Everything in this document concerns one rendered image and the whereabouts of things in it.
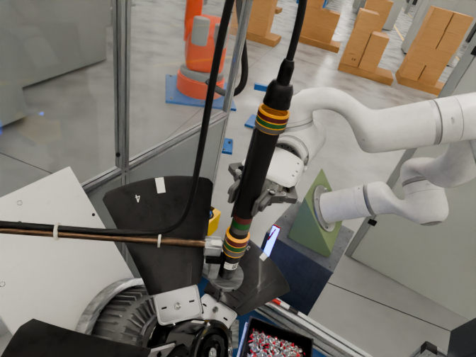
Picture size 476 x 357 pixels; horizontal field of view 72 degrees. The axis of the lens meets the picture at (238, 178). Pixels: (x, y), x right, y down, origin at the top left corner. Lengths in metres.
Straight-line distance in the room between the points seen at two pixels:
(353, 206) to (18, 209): 1.01
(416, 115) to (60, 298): 0.81
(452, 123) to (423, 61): 7.97
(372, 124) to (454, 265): 2.16
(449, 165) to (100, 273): 0.92
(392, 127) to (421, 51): 7.95
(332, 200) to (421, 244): 1.48
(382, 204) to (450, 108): 0.58
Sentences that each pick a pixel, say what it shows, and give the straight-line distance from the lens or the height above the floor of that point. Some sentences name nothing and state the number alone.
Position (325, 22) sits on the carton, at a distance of 9.75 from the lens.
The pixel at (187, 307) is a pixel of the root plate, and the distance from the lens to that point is 0.71.
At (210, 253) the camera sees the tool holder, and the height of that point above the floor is 1.40.
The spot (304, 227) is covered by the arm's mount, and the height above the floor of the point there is 1.02.
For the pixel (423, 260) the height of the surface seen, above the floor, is 0.30.
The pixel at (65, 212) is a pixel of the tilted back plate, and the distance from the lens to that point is 0.82.
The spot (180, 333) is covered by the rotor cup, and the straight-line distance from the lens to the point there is 0.69.
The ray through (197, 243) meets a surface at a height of 1.41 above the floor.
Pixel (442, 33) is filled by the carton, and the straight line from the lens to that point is 8.62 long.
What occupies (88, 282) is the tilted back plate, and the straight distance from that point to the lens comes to 0.84.
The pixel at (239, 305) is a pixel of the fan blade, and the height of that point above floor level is 1.19.
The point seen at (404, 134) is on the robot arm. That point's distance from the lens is 0.71.
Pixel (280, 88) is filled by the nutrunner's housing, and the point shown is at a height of 1.72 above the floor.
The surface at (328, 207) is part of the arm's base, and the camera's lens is 1.30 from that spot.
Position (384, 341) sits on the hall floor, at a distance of 2.53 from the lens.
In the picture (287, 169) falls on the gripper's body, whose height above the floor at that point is 1.55.
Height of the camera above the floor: 1.85
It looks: 35 degrees down
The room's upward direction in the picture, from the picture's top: 14 degrees clockwise
